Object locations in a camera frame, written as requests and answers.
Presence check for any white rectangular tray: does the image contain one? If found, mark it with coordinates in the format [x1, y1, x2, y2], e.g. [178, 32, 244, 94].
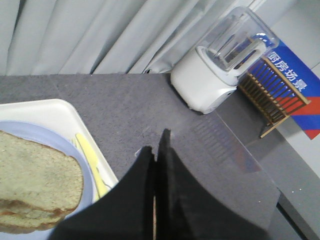
[0, 99, 118, 189]

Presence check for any wooden dish rack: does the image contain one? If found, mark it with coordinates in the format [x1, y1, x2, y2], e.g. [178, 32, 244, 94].
[238, 57, 311, 139]

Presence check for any bread slice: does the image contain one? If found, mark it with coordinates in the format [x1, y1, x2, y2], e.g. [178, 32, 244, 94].
[0, 131, 84, 213]
[0, 200, 75, 234]

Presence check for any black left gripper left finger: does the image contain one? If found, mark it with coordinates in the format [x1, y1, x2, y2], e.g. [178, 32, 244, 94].
[49, 146, 156, 240]

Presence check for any yellow cutlery piece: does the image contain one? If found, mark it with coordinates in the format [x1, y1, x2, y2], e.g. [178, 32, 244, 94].
[71, 134, 108, 201]
[75, 133, 109, 200]

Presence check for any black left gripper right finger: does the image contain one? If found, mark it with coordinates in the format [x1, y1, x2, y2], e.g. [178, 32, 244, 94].
[156, 129, 280, 240]

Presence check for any white blender with clear jar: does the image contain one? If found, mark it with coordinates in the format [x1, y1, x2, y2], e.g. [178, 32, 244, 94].
[170, 6, 279, 114]

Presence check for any blue round plate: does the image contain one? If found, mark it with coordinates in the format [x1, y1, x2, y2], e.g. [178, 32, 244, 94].
[0, 120, 94, 240]

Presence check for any blue red sign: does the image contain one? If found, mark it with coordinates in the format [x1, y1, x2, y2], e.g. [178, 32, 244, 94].
[264, 41, 320, 140]

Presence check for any white curtain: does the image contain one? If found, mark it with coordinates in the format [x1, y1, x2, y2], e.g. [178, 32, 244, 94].
[0, 0, 256, 76]

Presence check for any right yellow cutlery piece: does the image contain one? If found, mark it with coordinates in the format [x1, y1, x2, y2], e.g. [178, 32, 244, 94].
[75, 133, 109, 200]

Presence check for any left yellow cutlery piece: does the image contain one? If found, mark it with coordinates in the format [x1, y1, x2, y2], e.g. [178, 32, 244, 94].
[71, 134, 108, 201]

